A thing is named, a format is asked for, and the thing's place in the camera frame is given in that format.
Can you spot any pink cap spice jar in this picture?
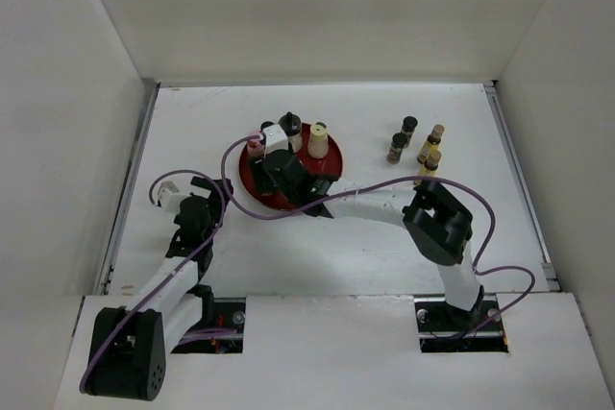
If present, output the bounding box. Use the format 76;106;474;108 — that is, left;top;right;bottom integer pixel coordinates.
246;139;265;159

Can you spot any cream cap salt shaker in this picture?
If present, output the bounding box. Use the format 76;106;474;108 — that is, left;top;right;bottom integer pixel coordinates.
307;122;329;159

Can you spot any black cap brown spice jar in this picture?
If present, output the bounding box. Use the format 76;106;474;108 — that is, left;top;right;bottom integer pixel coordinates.
259;121;275;132

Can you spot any black cap pepper grinder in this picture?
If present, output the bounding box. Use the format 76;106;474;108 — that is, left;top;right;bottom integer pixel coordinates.
279;111;303;153

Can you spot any short yellow oil bottle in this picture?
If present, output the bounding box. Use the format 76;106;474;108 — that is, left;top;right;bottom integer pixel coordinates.
418;150;441;177

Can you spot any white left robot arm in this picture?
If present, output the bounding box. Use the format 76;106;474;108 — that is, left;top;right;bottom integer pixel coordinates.
79;174;237;401

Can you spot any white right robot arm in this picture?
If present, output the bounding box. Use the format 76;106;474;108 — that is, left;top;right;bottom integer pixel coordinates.
250;151;484;331

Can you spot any red round lacquer tray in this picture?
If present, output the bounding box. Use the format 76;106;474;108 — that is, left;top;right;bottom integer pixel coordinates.
237;122;343;211

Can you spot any black cap dark spice jar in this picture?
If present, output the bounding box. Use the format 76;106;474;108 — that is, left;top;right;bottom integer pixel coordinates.
386;133;407;164

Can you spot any black cap spice jar back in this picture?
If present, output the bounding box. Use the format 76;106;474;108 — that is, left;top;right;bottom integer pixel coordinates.
401;116;418;148

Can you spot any tall yellow oil bottle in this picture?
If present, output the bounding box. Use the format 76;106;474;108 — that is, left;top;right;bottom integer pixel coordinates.
417;124;445;164

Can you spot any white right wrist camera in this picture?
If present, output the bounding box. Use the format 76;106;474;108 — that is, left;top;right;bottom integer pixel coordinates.
260;124;289;156

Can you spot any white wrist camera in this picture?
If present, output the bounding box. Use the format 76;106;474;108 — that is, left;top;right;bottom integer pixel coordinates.
260;124;289;156
155;181;185;214

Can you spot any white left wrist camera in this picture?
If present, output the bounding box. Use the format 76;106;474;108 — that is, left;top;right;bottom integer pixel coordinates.
155;181;185;214

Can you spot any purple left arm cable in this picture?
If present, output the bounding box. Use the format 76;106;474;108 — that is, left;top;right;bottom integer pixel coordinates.
79;169;232;395

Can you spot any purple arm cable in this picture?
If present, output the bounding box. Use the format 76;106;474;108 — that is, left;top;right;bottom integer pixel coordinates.
219;135;537;334
79;169;232;395

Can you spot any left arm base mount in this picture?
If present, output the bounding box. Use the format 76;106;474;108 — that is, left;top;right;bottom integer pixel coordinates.
172;298;246;355

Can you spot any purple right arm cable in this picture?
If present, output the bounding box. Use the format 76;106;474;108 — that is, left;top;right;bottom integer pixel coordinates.
219;135;537;334

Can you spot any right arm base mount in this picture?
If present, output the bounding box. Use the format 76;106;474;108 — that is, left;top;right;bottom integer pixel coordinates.
414;296;508;353

